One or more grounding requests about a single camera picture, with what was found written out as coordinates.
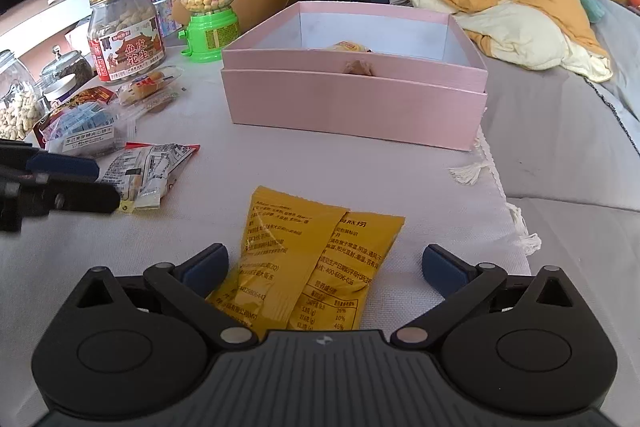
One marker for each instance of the glass jar with peanuts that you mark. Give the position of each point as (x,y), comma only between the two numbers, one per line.
(21,106)

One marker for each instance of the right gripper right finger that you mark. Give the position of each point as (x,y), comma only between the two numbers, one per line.
(464,289)

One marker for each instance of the plastic peanut jar gold lid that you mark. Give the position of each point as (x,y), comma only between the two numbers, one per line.
(124,39)

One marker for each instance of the glass jar dark contents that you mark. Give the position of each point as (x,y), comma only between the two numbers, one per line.
(66,73)

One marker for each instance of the pink cardboard box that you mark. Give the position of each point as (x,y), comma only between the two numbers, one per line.
(423,83)

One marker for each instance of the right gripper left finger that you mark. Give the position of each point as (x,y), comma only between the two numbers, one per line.
(184,288)

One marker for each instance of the pale yellow snack packet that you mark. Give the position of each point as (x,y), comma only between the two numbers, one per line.
(348,46)

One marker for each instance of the blue candy packet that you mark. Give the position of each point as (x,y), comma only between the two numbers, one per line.
(86,116)

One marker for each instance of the white red-edged cracker packet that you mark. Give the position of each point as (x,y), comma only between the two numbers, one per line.
(144,173)

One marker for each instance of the clear sandwich biscuit packet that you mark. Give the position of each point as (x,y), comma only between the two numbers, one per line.
(98,141)

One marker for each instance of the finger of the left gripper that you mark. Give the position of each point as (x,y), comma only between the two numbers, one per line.
(26,157)
(26,195)

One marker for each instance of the clear bread packet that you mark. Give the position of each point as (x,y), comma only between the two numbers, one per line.
(152,92)

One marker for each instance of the green candy dispenser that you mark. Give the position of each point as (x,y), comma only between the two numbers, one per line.
(212,26)

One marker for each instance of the red snack packet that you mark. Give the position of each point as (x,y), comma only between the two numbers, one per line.
(94,94)

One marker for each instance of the grey sofa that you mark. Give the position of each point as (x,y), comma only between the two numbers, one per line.
(556,135)

